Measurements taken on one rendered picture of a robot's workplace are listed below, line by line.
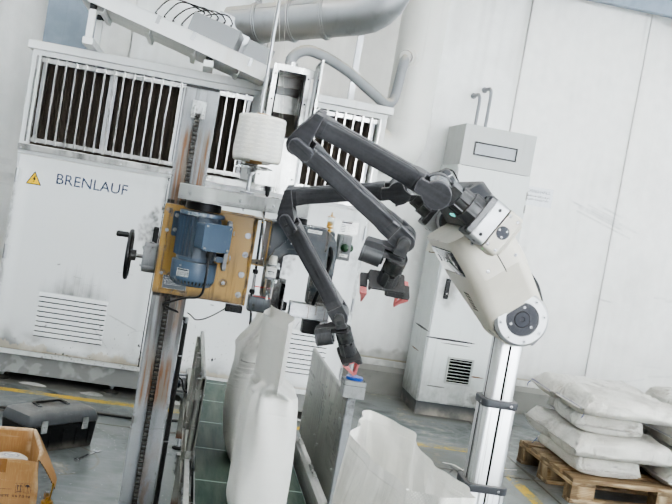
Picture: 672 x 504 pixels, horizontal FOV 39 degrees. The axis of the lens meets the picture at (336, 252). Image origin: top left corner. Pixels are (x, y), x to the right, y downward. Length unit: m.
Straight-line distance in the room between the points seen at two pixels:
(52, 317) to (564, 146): 4.18
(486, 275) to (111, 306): 3.83
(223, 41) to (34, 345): 2.20
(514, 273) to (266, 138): 0.97
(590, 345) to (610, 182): 1.34
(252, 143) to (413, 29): 3.60
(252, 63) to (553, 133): 3.01
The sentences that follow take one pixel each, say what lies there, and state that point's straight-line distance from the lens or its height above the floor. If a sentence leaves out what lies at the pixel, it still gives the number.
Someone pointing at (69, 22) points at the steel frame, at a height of 2.35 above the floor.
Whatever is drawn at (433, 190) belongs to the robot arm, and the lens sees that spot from 2.49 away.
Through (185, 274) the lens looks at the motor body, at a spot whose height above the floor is 1.12.
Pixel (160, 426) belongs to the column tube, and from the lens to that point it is 3.55.
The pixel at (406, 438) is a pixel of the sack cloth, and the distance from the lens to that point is 1.64.
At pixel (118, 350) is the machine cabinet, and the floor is 0.29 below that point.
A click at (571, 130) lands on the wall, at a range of 7.98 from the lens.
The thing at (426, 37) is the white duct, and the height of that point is 2.63.
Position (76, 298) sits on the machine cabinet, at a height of 0.57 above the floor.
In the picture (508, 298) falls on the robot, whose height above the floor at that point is 1.26.
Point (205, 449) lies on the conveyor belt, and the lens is 3.95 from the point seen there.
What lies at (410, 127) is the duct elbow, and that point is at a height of 2.02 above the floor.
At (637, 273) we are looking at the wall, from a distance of 8.25.
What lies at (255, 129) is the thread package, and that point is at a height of 1.63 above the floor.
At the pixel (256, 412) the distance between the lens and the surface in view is 3.01.
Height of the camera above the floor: 1.44
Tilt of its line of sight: 3 degrees down
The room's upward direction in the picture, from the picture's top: 10 degrees clockwise
